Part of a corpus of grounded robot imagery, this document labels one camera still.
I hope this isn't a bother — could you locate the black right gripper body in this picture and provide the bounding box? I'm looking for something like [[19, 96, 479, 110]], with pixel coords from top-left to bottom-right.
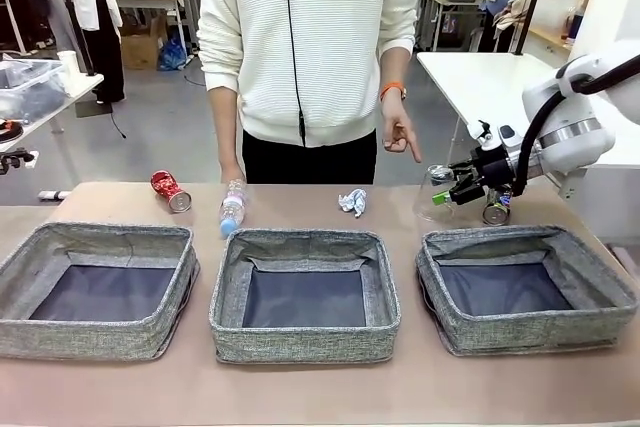
[[474, 147, 521, 189]]

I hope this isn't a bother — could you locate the black Pepsi can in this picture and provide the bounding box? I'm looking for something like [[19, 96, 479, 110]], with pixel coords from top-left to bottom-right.
[[482, 189, 512, 227]]

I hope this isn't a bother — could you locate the clear plastic bottle green cap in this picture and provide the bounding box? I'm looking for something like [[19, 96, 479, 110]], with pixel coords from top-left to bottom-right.
[[412, 163, 476, 224]]

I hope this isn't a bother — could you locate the clear plastic bottle pink label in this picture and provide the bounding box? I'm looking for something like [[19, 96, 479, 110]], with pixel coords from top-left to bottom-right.
[[218, 178, 249, 239]]

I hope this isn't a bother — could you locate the crushed red drink can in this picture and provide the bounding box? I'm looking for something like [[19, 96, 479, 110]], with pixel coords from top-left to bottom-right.
[[150, 170, 193, 213]]

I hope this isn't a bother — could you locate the person's right forearm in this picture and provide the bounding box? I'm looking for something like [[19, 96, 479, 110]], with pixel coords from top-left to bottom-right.
[[207, 84, 246, 166]]

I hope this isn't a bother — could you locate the person's left forearm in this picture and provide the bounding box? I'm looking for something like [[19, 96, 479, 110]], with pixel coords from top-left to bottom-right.
[[379, 41, 417, 98]]

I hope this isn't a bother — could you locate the person's left hand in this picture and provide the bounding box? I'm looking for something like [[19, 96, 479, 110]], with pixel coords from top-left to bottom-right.
[[380, 95, 423, 164]]

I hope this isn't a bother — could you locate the person's right hand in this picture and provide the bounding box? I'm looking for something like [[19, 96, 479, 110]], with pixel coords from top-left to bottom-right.
[[219, 161, 247, 184]]

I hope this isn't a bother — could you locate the white side table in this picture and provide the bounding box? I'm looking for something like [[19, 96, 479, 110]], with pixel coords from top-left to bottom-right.
[[416, 50, 640, 171]]

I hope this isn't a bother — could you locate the crumpled white paper ball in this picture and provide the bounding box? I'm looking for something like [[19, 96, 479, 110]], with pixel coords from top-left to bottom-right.
[[337, 188, 369, 220]]

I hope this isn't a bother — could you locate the grey fabric basket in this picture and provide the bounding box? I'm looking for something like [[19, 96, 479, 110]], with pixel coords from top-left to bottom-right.
[[414, 224, 640, 358], [208, 227, 402, 365], [0, 221, 200, 363]]

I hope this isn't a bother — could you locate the person in white sweater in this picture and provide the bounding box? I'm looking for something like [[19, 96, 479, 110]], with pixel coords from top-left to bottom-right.
[[196, 0, 419, 186]]

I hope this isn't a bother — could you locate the blue plastic bag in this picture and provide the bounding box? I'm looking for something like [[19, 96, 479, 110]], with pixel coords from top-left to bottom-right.
[[158, 36, 188, 72]]

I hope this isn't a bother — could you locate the brown cardboard box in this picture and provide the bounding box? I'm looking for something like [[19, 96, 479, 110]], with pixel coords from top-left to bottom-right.
[[121, 16, 169, 71]]

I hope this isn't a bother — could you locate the person in white coat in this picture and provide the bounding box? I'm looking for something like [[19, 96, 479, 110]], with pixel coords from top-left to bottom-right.
[[67, 0, 127, 105]]

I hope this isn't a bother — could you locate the white paper cup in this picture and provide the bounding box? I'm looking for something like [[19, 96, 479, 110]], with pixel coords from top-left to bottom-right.
[[56, 50, 81, 80]]

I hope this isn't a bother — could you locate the white table with bin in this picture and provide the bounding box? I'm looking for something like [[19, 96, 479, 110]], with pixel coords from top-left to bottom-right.
[[0, 59, 105, 154]]

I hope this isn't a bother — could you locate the clear plastic storage bin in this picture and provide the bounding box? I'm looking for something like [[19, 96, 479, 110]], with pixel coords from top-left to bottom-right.
[[0, 59, 69, 124]]

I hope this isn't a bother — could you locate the black clamp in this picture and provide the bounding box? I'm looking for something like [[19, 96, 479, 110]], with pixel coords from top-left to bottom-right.
[[0, 148, 40, 176]]

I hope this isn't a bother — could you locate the orange black tool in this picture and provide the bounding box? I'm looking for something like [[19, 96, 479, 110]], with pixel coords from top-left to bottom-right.
[[0, 118, 25, 141]]

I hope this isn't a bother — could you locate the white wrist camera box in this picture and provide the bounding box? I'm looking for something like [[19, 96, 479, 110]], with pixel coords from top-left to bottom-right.
[[497, 124, 522, 154]]

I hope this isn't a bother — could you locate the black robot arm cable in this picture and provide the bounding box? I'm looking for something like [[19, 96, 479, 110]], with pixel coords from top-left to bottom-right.
[[510, 59, 640, 197]]

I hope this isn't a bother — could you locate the black lanyard cable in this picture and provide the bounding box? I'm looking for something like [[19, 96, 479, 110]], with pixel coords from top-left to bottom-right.
[[279, 0, 307, 147]]

